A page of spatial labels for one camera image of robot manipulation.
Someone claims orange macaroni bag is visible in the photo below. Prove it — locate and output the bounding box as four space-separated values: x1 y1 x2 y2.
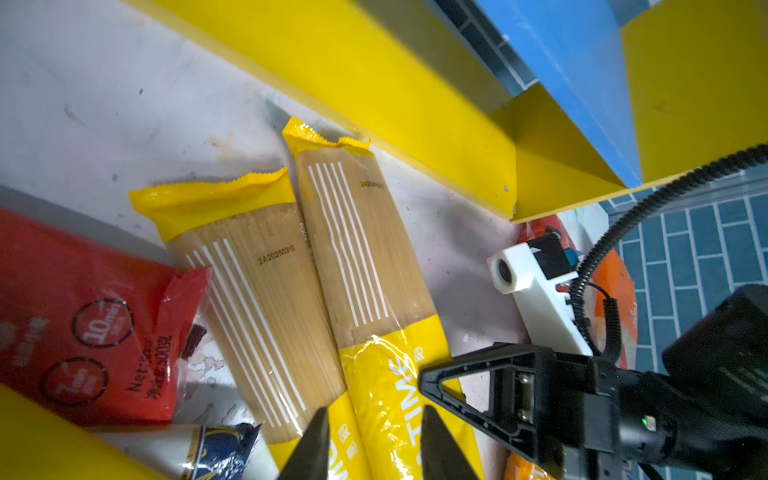
521 214 638 370

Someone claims blue orange shell pasta bag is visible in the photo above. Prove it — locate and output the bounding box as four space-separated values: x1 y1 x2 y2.
503 453 552 480

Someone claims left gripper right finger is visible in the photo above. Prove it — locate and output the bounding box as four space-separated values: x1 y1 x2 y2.
420 405 479 480

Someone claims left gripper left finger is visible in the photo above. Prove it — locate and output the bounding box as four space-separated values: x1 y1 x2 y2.
278 407 330 480

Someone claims red spaghetti bag upper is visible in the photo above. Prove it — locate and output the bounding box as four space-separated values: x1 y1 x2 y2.
1 209 210 427

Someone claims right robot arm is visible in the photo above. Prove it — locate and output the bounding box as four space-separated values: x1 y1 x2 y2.
418 284 767 479

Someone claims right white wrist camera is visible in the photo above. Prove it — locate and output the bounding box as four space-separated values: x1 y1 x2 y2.
487 232 592 356

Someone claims yellow shelf with coloured boards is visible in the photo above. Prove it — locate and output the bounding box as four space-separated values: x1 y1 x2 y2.
138 1 767 223

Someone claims blue spaghetti bag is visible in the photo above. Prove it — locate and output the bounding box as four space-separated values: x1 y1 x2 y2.
89 422 263 480

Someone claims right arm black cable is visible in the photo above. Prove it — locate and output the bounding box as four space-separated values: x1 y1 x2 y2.
568 142 768 361

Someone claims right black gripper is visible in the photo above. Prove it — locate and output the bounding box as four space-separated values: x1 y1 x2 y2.
418 344 720 479

